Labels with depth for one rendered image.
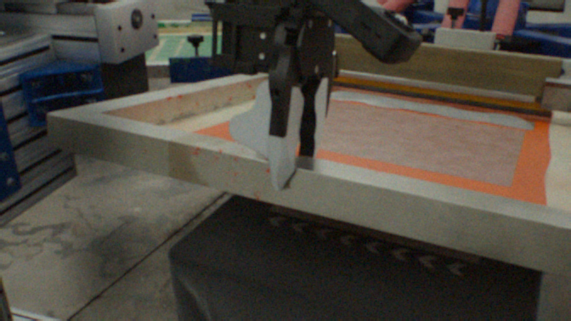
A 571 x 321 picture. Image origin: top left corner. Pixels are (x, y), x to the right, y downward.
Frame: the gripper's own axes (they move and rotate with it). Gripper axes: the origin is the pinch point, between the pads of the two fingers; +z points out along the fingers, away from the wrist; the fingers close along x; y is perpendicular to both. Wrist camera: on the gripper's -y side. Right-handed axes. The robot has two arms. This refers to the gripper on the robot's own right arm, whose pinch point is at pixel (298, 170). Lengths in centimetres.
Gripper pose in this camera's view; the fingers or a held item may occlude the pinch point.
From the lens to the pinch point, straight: 47.4
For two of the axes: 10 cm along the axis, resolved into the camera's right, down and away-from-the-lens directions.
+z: -0.7, 9.5, 3.0
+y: -9.0, -1.9, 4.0
